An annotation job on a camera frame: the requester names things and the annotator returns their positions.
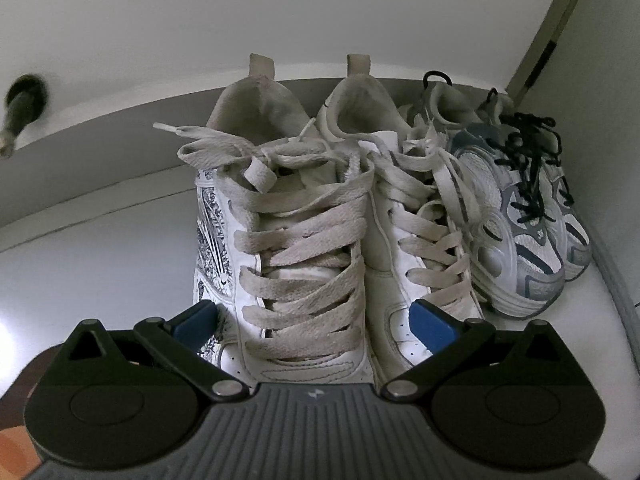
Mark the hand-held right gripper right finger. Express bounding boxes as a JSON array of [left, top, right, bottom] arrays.
[[382, 298, 594, 403]]

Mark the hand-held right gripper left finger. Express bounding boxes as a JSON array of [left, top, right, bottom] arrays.
[[30, 300, 252, 403]]

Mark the white printed sneaker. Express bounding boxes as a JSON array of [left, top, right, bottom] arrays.
[[317, 52, 487, 387], [152, 52, 377, 387]]

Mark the grey blue running sneaker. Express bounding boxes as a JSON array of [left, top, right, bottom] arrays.
[[400, 70, 567, 320], [479, 88, 595, 282]]

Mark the orange cartoon floor mat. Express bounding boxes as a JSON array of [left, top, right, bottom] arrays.
[[0, 389, 39, 480]]

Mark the wall door stopper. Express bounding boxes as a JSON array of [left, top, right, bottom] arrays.
[[0, 73, 51, 162]]

